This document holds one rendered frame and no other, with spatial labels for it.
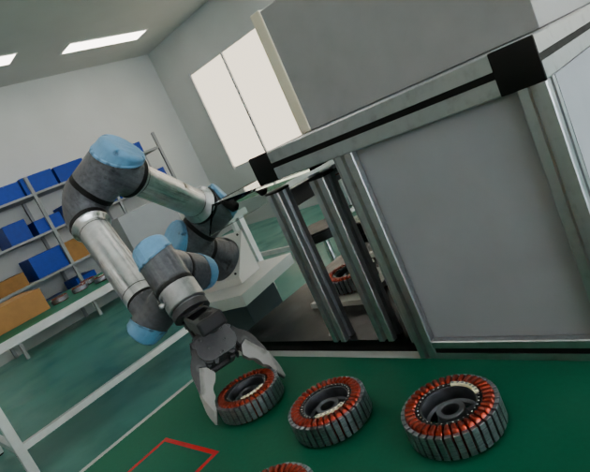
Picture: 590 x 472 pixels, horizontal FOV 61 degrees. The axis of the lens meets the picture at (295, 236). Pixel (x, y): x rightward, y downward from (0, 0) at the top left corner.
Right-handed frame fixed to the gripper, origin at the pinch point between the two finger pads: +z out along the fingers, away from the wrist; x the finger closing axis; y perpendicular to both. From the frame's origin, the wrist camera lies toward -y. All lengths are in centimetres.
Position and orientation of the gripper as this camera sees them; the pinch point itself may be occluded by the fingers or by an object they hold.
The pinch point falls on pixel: (251, 398)
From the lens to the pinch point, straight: 86.9
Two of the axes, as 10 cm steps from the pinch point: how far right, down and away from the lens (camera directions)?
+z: 5.9, 7.3, -3.4
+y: -1.4, 5.1, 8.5
